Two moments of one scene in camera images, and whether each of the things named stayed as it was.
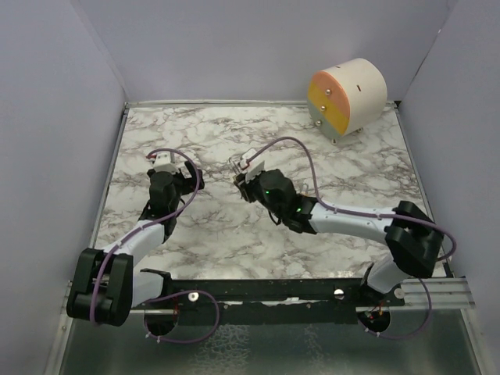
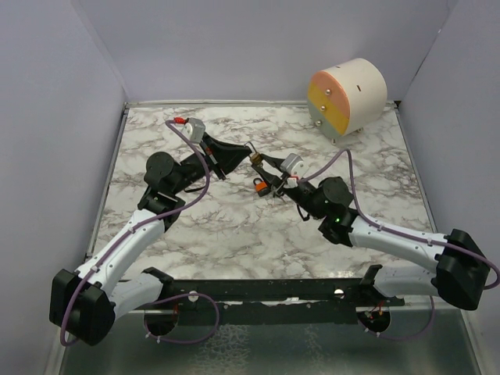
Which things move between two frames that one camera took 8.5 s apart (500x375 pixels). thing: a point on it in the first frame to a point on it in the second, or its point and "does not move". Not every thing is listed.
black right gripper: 244,187 to 269,177
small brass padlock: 244,164 to 255,158
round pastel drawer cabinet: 345,98 does not move
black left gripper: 190,183 to 228,156
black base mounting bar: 269,302 does not move
